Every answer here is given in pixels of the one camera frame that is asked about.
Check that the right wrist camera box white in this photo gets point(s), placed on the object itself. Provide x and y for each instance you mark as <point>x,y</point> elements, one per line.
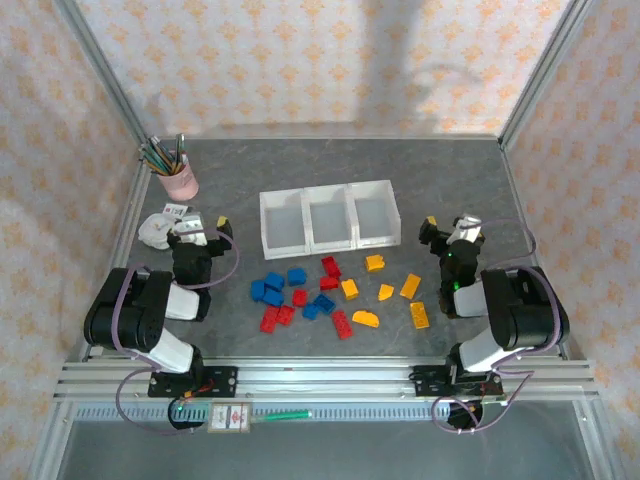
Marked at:
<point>467,227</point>

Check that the white alarm clock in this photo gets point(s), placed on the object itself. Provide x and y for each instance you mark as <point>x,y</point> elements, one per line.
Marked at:
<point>152,232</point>

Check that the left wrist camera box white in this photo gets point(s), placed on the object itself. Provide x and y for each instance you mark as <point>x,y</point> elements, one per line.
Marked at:
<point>192,227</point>

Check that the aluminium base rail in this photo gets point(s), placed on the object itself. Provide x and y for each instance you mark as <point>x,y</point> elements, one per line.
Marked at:
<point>325,380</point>

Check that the small printed card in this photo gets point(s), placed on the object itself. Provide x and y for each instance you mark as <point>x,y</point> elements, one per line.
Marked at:
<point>175,209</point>

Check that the framed label tag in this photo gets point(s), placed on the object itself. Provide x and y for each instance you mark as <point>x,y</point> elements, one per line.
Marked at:
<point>229,417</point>

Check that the grey metal pen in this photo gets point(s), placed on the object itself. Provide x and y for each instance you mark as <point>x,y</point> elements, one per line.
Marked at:
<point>179,150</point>

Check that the green pen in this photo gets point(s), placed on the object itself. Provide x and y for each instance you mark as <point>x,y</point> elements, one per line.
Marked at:
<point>285,415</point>

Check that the white tipped pencil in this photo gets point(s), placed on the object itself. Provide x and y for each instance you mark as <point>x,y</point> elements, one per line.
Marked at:
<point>159,147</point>

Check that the aluminium frame post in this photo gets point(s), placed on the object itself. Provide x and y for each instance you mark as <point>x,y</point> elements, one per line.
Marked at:
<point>100,70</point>
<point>540,75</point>

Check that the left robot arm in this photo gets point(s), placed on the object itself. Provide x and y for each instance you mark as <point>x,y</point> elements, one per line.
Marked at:
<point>145,320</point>

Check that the aluminium side rail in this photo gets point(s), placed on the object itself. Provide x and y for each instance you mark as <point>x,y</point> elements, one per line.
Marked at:
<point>520,200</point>
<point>131,210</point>

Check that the aluminium frame leg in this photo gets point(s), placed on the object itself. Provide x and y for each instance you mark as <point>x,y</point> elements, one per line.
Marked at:
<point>600,440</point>
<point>50,440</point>

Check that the green pencil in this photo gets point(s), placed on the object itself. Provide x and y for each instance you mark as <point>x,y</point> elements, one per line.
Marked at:
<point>160,159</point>

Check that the long red lego brick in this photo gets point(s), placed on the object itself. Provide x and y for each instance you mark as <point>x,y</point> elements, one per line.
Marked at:
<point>342,324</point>
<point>269,318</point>

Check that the curved yellow lego brick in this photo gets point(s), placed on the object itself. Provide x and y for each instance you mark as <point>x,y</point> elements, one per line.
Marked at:
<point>365,317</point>

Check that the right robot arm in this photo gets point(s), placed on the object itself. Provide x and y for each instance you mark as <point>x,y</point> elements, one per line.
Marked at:
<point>520,310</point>

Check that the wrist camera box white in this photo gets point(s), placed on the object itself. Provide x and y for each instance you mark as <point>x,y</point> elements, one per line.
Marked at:
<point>467,227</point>
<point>192,227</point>

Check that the pink pencil cup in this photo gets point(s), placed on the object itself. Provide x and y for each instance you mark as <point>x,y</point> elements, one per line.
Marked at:
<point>181,182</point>

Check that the long yellow lego brick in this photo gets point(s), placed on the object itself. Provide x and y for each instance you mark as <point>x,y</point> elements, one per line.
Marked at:
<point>419,315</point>

